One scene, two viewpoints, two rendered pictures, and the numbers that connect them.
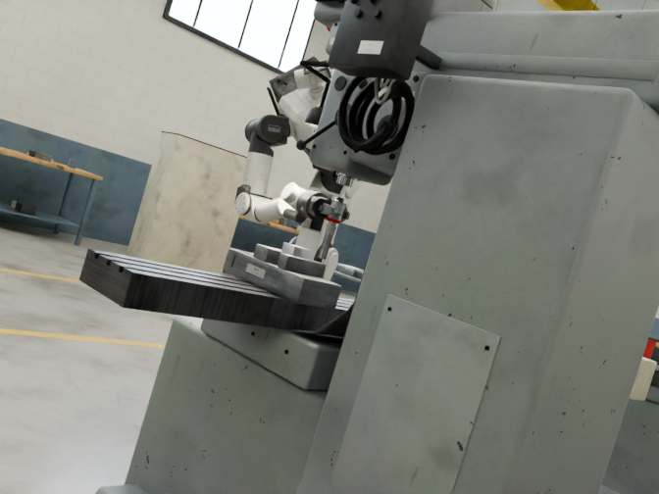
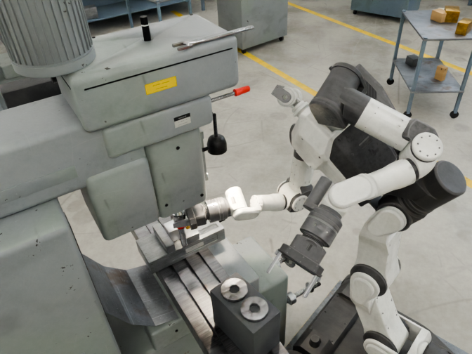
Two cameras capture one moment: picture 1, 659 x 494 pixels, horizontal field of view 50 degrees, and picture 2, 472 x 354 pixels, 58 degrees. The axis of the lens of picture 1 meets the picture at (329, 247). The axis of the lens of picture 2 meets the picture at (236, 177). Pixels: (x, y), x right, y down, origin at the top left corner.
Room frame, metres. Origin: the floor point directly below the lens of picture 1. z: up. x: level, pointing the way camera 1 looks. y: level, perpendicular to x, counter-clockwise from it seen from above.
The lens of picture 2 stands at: (2.58, -1.06, 2.31)
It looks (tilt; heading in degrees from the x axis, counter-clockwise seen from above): 38 degrees down; 105
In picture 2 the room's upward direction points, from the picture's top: 3 degrees counter-clockwise
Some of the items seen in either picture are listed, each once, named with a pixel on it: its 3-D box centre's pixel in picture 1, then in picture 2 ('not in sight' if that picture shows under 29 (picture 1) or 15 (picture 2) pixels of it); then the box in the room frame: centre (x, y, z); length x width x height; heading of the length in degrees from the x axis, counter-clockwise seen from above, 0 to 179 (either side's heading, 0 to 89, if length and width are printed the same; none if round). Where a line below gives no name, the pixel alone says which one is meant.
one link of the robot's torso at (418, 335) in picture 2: not in sight; (397, 342); (2.93, -0.01, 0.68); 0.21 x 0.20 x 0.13; 153
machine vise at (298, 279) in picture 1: (281, 271); (180, 236); (2.00, 0.11, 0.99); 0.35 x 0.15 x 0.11; 45
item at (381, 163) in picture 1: (412, 129); (113, 181); (1.92, -0.12, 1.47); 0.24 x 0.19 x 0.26; 135
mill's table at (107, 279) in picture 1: (298, 309); (185, 265); (2.04, 0.04, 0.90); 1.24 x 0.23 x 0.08; 135
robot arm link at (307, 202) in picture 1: (321, 208); (202, 213); (2.14, 0.06, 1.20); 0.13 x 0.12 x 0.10; 121
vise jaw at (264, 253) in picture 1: (279, 257); (185, 227); (2.02, 0.13, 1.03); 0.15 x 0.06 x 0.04; 135
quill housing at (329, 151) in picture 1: (364, 123); (167, 161); (2.05, 0.01, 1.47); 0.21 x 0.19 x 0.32; 135
